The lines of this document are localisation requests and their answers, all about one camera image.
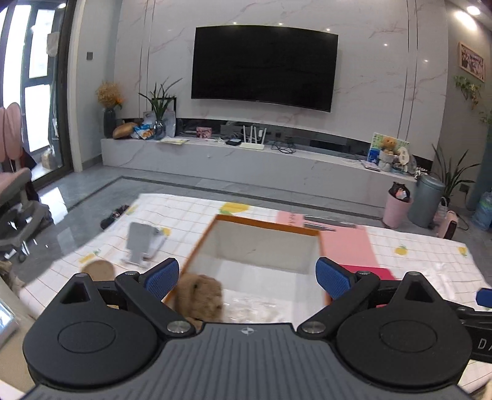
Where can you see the checkered fruit-print tablecloth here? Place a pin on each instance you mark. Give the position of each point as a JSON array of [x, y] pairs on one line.
[[422, 254]]

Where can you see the green plant in glass vase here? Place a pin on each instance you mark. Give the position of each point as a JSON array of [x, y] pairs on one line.
[[159, 127]]

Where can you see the hanging green plant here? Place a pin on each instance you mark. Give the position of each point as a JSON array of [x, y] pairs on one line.
[[469, 88]]

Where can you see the pink tissue box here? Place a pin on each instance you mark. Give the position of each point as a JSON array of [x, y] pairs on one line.
[[203, 132]]

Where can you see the red box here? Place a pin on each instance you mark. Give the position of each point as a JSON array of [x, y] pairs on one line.
[[371, 272]]

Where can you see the round brown coaster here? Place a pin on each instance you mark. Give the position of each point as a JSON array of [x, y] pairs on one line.
[[98, 271]]

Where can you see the grey phone stand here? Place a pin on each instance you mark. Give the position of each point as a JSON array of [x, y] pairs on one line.
[[140, 242]]

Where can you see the pink waste bin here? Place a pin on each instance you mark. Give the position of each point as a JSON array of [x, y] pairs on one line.
[[396, 211]]

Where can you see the framed wall picture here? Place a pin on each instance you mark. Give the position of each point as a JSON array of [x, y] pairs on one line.
[[471, 61]]

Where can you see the glass balcony door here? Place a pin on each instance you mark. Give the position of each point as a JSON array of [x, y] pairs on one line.
[[38, 77]]

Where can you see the blue water bottle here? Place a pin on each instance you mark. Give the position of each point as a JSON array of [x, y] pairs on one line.
[[483, 211]]

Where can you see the potted leafy plant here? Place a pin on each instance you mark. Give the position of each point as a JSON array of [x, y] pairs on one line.
[[451, 180]]

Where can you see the silver device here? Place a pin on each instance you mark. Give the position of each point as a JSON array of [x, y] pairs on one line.
[[5, 319]]

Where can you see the dark slippers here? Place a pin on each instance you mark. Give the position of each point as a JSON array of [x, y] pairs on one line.
[[111, 220]]

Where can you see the brown bread-shaped pillow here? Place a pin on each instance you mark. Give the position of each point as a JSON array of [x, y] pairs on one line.
[[123, 130]]

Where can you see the marble television console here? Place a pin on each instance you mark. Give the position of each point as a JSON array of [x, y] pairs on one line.
[[230, 165]]

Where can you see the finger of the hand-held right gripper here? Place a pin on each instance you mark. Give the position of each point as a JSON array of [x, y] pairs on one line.
[[484, 297]]

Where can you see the blue snack bags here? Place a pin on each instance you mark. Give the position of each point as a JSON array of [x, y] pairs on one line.
[[145, 132]]

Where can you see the small black device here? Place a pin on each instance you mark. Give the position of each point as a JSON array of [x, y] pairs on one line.
[[233, 142]]

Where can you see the grey trash can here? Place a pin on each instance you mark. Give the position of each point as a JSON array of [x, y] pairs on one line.
[[424, 204]]

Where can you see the pink heater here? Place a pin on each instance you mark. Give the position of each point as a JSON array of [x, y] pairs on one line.
[[447, 227]]

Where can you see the black wall television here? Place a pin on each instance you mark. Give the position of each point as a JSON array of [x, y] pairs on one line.
[[265, 65]]

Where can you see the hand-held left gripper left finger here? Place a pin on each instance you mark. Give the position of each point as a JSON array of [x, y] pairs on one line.
[[163, 279]]

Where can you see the pink desk chair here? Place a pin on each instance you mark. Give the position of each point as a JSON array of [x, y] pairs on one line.
[[15, 184]]

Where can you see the yellow papers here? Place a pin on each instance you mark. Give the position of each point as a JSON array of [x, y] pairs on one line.
[[175, 141]]

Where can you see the orange-rimmed cardboard box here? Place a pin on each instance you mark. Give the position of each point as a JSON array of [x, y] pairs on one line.
[[265, 250]]

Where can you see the dark vase with dried flowers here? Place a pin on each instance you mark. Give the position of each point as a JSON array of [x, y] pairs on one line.
[[109, 123]]

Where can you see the brown plush toy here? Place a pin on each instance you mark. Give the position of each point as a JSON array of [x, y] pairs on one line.
[[200, 298]]

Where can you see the illustrated picture board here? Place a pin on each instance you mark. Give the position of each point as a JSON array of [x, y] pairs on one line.
[[374, 148]]

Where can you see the teddy bear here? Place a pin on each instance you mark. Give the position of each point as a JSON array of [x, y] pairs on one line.
[[387, 152]]

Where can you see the white router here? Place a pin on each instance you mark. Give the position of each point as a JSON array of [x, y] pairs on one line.
[[252, 145]]

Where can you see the grey pen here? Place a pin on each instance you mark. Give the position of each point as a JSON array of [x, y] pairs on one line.
[[326, 221], [319, 228]]

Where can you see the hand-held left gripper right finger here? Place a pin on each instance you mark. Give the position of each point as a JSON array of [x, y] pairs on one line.
[[332, 280]]

